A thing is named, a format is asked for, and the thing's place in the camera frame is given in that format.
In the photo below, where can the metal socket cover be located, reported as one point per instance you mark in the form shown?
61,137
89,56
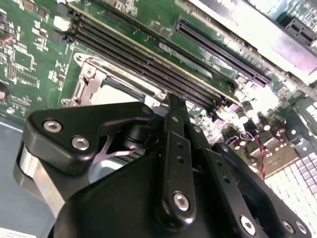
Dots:
96,85

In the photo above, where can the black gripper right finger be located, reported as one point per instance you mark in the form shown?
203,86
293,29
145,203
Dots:
223,173

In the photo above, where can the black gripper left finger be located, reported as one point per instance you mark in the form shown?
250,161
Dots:
178,173

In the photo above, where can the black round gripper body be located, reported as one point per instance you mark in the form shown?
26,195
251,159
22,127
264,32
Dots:
111,210

